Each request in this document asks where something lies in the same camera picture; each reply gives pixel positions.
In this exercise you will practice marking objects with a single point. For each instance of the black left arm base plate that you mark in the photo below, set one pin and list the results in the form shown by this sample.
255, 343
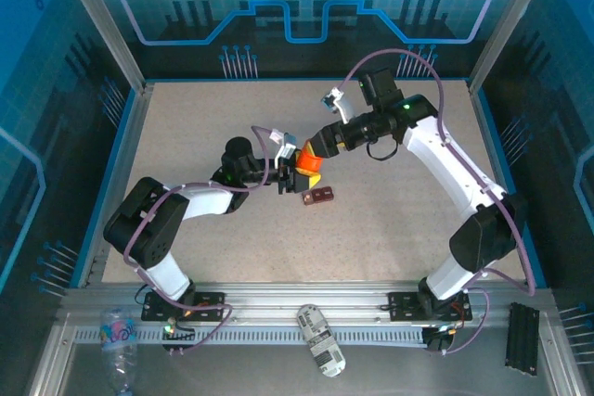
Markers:
209, 301

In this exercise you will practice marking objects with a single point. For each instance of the aluminium frame post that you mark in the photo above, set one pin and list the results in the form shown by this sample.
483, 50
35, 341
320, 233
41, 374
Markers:
107, 20
506, 20

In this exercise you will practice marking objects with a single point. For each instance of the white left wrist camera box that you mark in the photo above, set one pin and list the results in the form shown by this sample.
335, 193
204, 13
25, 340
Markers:
285, 145

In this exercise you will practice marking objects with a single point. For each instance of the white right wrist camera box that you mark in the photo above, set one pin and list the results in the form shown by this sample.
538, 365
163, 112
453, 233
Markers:
341, 106

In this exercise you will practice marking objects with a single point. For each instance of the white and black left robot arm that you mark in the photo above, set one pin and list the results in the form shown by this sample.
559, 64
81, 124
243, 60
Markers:
148, 224

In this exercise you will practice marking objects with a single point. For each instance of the orange pill bottle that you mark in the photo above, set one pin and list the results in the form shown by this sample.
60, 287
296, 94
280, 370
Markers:
310, 162

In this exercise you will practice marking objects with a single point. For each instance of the red-brown weekly pill organizer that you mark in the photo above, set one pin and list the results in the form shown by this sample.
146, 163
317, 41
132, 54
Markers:
320, 195

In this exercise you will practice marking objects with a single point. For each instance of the grey labelled oval device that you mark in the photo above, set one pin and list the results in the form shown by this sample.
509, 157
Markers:
320, 340

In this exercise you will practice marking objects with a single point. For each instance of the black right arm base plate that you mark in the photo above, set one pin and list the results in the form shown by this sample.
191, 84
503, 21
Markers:
404, 305

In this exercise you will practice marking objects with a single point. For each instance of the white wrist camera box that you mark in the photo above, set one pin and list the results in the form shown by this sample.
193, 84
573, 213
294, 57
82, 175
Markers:
285, 145
341, 106

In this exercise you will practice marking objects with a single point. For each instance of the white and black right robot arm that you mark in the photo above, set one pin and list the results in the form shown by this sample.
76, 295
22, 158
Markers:
445, 159

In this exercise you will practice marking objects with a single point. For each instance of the clear plastic water bottle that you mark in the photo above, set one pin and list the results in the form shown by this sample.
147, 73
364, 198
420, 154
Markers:
118, 345

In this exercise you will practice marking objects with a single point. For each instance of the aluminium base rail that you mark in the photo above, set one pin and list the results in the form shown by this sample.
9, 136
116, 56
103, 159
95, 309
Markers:
306, 294

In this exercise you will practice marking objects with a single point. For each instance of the black ribbed block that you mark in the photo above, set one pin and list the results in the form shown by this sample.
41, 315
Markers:
522, 338

